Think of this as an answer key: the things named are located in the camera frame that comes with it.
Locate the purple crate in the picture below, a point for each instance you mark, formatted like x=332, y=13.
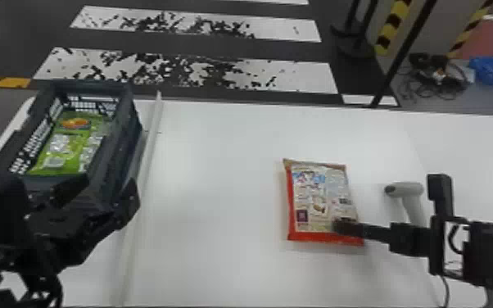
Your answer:
x=119, y=142

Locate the green snack packet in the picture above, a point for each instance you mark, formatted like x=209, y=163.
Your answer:
x=70, y=144

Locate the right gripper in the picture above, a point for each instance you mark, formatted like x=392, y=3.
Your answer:
x=410, y=238

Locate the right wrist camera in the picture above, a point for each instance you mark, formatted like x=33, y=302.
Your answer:
x=440, y=193

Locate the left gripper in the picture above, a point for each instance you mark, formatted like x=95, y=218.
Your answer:
x=87, y=219

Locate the yellow black striped post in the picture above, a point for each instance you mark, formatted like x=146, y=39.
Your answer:
x=470, y=28
x=390, y=26

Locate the red snack packet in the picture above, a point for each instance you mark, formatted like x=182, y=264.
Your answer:
x=319, y=198

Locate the hand scanner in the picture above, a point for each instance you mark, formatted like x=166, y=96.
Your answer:
x=410, y=195

